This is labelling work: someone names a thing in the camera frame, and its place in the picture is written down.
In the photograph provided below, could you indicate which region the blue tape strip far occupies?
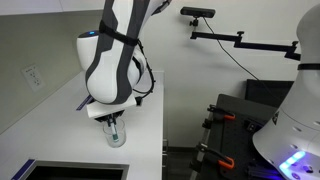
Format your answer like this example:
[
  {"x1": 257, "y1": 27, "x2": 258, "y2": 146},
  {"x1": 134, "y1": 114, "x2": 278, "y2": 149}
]
[{"x1": 76, "y1": 95, "x2": 93, "y2": 111}]

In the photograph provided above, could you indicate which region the black perforated work table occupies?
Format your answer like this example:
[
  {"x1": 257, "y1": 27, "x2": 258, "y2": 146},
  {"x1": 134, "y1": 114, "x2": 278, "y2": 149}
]
[{"x1": 199, "y1": 94, "x2": 283, "y2": 180}]

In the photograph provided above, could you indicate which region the black monitor panel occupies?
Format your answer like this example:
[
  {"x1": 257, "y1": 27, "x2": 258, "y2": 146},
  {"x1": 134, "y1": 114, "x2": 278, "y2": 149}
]
[{"x1": 245, "y1": 79, "x2": 293, "y2": 108}]

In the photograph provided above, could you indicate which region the black camera on mount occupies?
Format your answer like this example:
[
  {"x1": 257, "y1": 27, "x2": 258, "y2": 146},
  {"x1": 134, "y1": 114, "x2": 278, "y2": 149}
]
[{"x1": 180, "y1": 7, "x2": 216, "y2": 18}]

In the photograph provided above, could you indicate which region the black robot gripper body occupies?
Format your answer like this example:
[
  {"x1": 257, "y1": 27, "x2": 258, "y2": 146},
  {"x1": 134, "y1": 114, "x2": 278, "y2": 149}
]
[{"x1": 94, "y1": 110, "x2": 125, "y2": 123}]

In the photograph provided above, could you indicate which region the blue tape strip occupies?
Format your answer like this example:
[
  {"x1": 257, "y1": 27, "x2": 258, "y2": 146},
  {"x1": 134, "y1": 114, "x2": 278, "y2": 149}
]
[
  {"x1": 11, "y1": 159, "x2": 36, "y2": 180},
  {"x1": 76, "y1": 95, "x2": 93, "y2": 111}
]

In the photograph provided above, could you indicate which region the upper orange black clamp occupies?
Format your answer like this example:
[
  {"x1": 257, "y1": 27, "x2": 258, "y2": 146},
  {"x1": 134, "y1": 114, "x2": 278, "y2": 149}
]
[{"x1": 207, "y1": 104, "x2": 236, "y2": 120}]

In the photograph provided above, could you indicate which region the teal and white marker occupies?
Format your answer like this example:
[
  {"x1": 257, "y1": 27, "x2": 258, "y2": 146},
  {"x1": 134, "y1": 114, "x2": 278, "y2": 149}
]
[{"x1": 111, "y1": 123, "x2": 119, "y2": 142}]

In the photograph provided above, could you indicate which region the black camera cable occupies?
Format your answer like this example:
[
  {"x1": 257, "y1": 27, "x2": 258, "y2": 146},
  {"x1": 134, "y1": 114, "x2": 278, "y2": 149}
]
[{"x1": 203, "y1": 17, "x2": 261, "y2": 82}]

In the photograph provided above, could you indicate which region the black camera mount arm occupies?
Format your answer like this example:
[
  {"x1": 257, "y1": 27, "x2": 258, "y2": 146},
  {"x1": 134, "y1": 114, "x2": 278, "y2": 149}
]
[{"x1": 191, "y1": 30, "x2": 301, "y2": 61}]

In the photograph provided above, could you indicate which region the blue tape strip near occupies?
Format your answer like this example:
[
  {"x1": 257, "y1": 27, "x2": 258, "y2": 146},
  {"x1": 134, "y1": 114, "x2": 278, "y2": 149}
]
[{"x1": 11, "y1": 159, "x2": 36, "y2": 180}]

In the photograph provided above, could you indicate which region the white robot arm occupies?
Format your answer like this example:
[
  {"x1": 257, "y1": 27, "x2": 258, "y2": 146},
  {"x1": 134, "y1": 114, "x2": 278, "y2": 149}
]
[{"x1": 77, "y1": 0, "x2": 320, "y2": 180}]

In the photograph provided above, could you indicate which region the lower orange black clamp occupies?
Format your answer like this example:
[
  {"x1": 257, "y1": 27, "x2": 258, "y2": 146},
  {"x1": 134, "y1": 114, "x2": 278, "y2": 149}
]
[{"x1": 197, "y1": 143, "x2": 235, "y2": 169}]

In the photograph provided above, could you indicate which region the white wall outlet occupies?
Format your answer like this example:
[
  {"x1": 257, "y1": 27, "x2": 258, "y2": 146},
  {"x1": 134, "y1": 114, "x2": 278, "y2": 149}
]
[{"x1": 22, "y1": 64, "x2": 45, "y2": 92}]

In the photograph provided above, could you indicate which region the white upper cabinet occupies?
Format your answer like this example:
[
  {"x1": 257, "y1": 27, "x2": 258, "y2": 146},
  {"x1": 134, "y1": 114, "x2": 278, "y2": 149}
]
[{"x1": 0, "y1": 0, "x2": 105, "y2": 15}]

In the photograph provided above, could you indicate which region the orange black clamp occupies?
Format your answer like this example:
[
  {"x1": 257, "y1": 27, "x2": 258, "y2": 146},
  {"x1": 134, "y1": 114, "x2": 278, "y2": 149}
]
[
  {"x1": 197, "y1": 143, "x2": 235, "y2": 169},
  {"x1": 207, "y1": 104, "x2": 236, "y2": 120}
]

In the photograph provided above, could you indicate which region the clear drinking glass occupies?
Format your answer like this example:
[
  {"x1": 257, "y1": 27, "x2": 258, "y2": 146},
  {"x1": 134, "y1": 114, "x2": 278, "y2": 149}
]
[{"x1": 103, "y1": 119, "x2": 126, "y2": 148}]

